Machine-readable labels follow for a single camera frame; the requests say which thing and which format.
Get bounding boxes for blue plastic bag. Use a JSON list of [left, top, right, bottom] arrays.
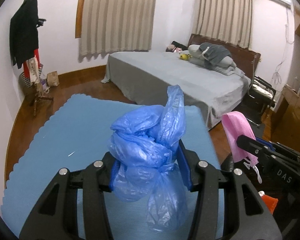
[[108, 85, 187, 231]]

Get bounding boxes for orange foam net sleeve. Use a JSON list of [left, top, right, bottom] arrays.
[[261, 194, 279, 214]]

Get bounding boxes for pink face mask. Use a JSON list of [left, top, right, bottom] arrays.
[[221, 111, 263, 184]]

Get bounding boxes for black trash bin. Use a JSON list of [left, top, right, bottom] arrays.
[[221, 152, 300, 239]]

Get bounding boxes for blue table mat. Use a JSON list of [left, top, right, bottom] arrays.
[[0, 93, 225, 240]]

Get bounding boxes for wooden side desk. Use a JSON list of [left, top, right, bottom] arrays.
[[274, 84, 299, 120]]

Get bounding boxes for black chair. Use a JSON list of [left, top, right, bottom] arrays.
[[242, 76, 276, 126]]

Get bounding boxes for bed with grey sheet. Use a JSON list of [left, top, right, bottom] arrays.
[[102, 51, 250, 129]]

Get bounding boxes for wooden coat rack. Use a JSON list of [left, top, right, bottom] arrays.
[[24, 0, 54, 117]]

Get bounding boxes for yellow plush toy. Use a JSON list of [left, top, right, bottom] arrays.
[[179, 54, 191, 61]]

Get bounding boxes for brown paper bag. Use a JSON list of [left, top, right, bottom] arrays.
[[46, 71, 59, 87]]

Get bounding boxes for grey folded blanket pile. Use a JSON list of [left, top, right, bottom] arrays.
[[188, 42, 245, 77]]

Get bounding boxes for pink dark pillow items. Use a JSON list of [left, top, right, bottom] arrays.
[[166, 41, 187, 53]]

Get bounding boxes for wooden headboard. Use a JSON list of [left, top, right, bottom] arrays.
[[187, 33, 261, 81]]

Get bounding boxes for checkered laundry basket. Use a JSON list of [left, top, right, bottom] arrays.
[[19, 63, 44, 88]]

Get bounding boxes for red white hanging garment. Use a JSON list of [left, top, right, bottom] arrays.
[[23, 49, 40, 84]]

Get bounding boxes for left beige curtain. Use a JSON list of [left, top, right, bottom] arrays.
[[79, 0, 156, 57]]

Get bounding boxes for beige curtain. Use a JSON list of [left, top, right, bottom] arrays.
[[79, 0, 156, 57], [192, 0, 254, 49]]

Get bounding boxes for right beige curtain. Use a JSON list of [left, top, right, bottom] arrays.
[[192, 0, 254, 49]]

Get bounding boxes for black hanging coat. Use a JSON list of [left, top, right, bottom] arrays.
[[10, 0, 39, 69]]

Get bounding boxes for white hanging cable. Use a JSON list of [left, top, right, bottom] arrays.
[[271, 6, 292, 86]]

